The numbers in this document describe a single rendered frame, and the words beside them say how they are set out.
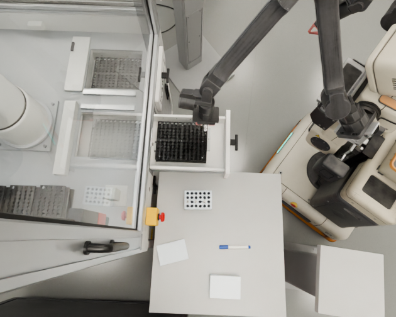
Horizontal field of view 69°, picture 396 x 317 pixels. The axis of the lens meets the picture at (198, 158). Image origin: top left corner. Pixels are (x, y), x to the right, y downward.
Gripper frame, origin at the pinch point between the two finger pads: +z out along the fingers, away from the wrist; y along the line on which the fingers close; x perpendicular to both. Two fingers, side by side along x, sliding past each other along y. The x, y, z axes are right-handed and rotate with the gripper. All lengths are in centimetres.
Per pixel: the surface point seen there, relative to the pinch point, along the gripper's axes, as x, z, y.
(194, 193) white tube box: 26.8, 18.3, 3.7
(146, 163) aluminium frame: 18.6, -1.0, 23.0
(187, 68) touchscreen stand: -84, 91, 14
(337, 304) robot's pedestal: 71, 23, -59
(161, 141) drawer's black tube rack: 6.2, 7.9, 18.9
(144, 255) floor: 59, 98, 38
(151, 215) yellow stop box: 38.0, 7.0, 20.5
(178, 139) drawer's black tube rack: 5.0, 8.0, 11.2
